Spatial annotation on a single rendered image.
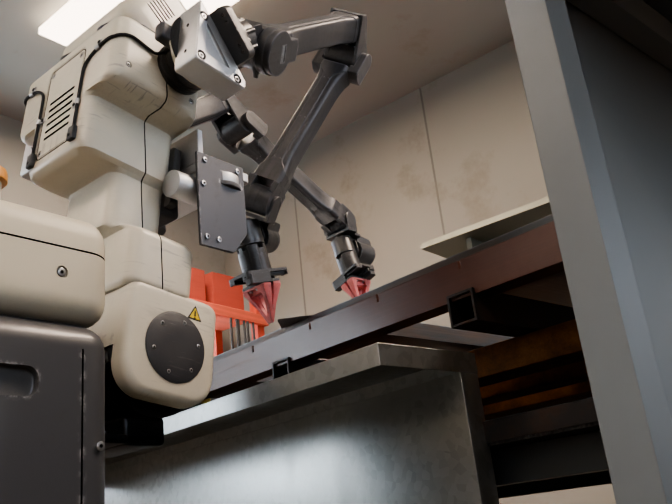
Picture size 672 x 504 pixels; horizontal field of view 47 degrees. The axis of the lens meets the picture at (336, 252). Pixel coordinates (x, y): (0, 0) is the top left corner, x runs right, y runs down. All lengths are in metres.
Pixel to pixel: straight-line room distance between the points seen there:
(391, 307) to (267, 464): 0.38
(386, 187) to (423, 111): 0.56
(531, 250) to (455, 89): 4.05
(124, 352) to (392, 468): 0.44
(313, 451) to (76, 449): 0.61
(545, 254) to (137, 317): 0.57
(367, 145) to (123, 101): 4.24
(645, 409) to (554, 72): 0.30
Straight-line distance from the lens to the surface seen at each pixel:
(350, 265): 1.95
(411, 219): 5.00
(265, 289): 1.46
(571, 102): 0.72
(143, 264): 1.12
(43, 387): 0.80
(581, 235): 0.67
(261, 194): 1.49
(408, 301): 1.25
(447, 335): 1.69
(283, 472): 1.40
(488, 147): 4.84
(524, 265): 1.11
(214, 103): 1.83
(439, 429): 1.14
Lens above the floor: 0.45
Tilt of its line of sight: 20 degrees up
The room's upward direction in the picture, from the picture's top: 6 degrees counter-clockwise
